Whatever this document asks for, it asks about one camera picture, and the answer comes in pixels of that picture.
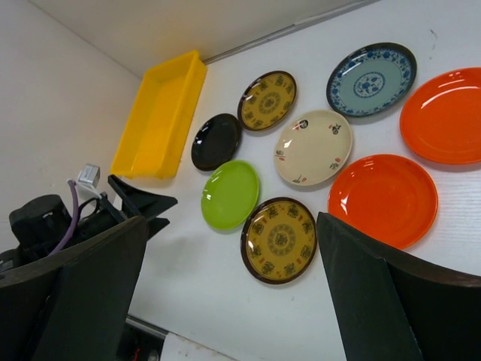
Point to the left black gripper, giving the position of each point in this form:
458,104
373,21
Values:
135,202

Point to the yellow plastic bin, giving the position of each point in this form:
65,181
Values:
155,133

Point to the blue white patterned plate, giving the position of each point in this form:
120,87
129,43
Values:
371,80

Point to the orange plate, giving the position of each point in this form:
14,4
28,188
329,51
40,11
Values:
440,122
389,197

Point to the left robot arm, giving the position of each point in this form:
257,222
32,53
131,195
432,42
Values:
44,226

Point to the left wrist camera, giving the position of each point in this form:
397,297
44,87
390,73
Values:
89,175

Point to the orange plate far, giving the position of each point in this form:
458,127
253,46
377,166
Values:
440,122

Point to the cream plate with motifs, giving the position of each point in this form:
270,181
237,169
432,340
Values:
313,148

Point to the green plate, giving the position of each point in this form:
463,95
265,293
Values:
230,195

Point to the orange plate near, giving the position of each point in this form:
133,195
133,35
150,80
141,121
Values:
389,197

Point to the black plate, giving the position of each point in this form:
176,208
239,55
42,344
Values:
216,142

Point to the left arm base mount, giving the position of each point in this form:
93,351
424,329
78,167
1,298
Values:
140,340

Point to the yellow patterned plate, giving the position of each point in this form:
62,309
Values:
267,101
278,241

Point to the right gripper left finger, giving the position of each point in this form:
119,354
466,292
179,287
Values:
73,305

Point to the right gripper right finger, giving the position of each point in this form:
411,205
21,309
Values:
391,305

